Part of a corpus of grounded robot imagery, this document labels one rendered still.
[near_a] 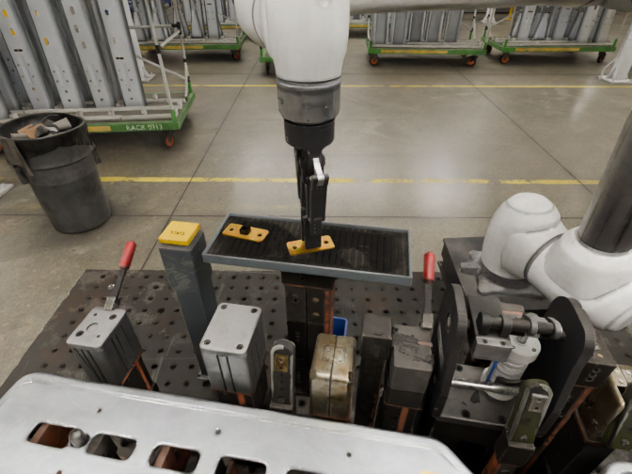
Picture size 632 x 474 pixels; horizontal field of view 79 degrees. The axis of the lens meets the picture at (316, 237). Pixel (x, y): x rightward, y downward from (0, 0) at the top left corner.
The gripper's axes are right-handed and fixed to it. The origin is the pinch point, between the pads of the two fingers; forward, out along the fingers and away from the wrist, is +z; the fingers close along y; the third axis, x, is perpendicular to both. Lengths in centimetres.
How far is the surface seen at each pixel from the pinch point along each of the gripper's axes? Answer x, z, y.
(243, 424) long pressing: -17.0, 20.0, 21.5
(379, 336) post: 6.6, 10.5, 18.1
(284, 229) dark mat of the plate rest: -3.7, 4.1, -6.5
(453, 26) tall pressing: 398, 69, -578
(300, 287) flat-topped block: -2.8, 12.1, 2.2
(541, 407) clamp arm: 25.0, 12.9, 34.4
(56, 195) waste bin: -119, 87, -195
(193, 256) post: -21.8, 7.6, -7.3
